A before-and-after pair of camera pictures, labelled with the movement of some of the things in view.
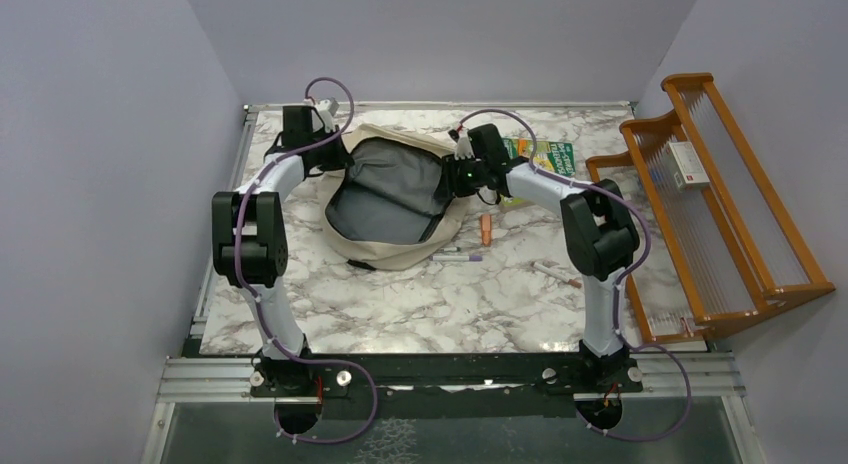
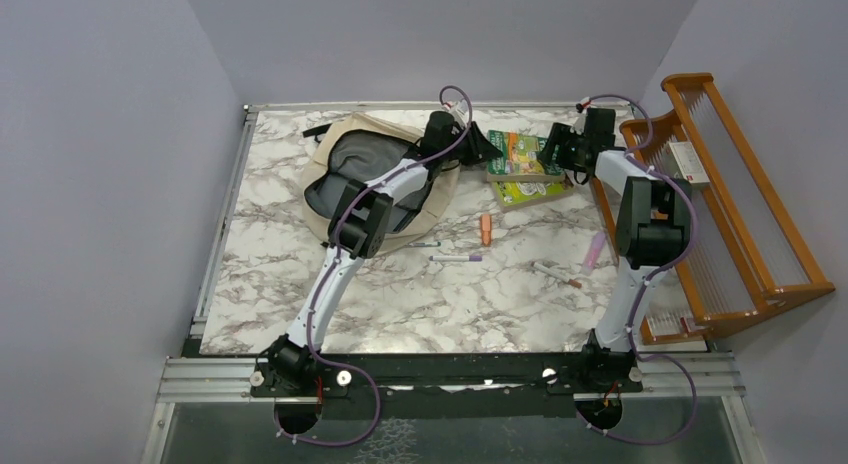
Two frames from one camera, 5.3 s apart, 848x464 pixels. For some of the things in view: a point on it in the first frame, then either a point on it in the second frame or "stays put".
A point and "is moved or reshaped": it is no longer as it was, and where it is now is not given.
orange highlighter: [486, 226] stays put
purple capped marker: [455, 258] stays put
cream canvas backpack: [388, 209] is moved or reshaped
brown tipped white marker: [556, 275] stays put
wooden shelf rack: [714, 251] stays put
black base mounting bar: [445, 386] stays put
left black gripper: [340, 157] → [475, 147]
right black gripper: [449, 183] → [559, 135]
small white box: [685, 165] stays put
